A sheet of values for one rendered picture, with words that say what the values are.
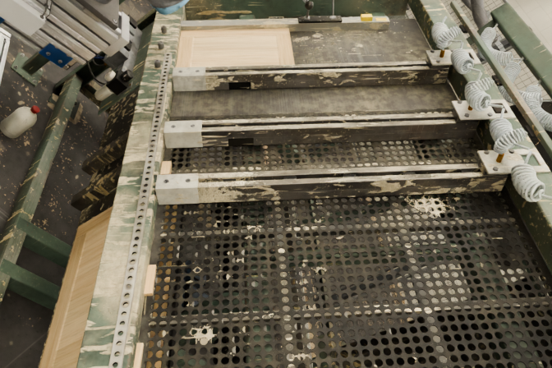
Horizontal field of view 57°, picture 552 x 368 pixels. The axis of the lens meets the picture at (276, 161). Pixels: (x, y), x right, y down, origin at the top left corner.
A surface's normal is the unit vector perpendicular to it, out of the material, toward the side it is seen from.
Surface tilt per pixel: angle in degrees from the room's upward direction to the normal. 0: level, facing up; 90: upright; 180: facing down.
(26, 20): 90
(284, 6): 90
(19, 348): 0
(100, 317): 54
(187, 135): 90
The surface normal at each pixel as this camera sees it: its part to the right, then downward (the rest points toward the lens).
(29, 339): 0.81, -0.45
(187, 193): 0.06, 0.69
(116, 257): 0.01, -0.73
